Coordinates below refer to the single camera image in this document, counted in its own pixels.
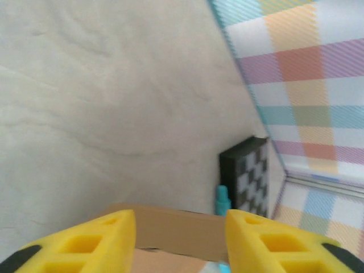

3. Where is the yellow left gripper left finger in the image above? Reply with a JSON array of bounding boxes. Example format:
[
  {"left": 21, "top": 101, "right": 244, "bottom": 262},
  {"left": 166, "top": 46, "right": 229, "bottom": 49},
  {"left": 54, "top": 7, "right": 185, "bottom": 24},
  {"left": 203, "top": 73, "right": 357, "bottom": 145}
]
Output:
[{"left": 0, "top": 209, "right": 138, "bottom": 273}]

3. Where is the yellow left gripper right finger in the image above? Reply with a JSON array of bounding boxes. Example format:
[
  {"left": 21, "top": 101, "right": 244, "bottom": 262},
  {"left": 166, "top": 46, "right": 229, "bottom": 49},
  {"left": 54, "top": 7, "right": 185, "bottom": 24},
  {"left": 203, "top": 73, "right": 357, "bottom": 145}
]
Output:
[{"left": 225, "top": 209, "right": 364, "bottom": 273}]

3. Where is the brown cardboard paper box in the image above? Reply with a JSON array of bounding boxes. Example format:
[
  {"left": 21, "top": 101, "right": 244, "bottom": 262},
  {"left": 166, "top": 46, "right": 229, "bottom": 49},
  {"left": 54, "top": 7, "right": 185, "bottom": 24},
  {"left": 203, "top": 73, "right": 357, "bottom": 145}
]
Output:
[{"left": 85, "top": 202, "right": 229, "bottom": 273}]

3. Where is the teal plastic bottle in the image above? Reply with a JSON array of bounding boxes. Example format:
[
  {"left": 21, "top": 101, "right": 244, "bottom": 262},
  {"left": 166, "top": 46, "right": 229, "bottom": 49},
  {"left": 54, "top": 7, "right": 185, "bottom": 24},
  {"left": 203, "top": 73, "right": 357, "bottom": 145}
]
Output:
[{"left": 200, "top": 185, "right": 233, "bottom": 273}]

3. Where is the black grey chessboard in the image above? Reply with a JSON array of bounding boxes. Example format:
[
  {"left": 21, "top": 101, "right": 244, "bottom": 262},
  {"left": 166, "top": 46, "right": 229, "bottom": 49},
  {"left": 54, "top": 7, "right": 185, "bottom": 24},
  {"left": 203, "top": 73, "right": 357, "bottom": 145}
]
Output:
[{"left": 219, "top": 136, "right": 270, "bottom": 219}]

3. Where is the aluminium frame post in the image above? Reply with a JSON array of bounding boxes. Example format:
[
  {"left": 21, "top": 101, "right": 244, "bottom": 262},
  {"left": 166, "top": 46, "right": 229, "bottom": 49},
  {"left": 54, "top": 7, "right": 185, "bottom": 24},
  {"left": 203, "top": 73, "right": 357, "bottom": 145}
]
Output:
[{"left": 286, "top": 170, "right": 364, "bottom": 198}]

